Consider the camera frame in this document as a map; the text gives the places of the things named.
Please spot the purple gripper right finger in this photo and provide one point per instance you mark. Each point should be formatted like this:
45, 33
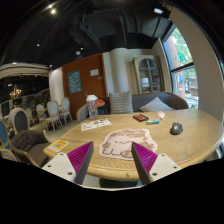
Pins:
151, 166

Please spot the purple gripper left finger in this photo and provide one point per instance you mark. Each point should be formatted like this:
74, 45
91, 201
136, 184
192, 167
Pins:
71, 166

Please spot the black computer mouse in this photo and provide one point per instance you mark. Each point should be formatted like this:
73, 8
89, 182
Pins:
176, 128

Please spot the green tube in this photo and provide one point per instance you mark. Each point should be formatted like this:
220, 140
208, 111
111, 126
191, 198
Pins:
152, 122

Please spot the round wooden table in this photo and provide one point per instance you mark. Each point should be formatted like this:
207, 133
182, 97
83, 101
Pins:
187, 136

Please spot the grey tufted armchair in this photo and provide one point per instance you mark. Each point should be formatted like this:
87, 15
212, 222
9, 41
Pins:
28, 146

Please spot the black and red card box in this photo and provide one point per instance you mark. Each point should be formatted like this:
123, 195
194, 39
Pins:
140, 117

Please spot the white printed menu sheet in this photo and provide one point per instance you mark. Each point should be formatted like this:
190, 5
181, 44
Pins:
95, 124

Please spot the pink small object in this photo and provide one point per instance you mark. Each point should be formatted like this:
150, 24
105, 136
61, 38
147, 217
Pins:
161, 115

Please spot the grey chair behind table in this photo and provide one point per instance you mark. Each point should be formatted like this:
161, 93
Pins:
82, 113

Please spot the white dining chair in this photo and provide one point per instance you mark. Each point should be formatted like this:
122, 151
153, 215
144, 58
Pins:
53, 111
65, 109

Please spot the light diagonal cushion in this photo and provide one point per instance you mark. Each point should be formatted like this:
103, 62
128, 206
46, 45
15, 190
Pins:
155, 105

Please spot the clear plastic water jug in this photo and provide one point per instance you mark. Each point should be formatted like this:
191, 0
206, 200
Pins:
91, 101

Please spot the grey sofa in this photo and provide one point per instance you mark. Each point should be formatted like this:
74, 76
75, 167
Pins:
172, 100

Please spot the grey oval-back chair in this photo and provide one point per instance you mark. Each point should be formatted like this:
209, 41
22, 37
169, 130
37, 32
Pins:
20, 121

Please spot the striped cushion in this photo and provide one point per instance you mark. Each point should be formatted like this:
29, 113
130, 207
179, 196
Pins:
121, 103

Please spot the chandelier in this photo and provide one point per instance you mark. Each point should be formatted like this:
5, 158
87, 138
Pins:
15, 93

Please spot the large window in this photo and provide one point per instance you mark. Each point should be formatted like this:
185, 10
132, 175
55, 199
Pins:
181, 65

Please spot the blue wall poster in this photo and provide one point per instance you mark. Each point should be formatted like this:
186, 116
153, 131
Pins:
74, 81

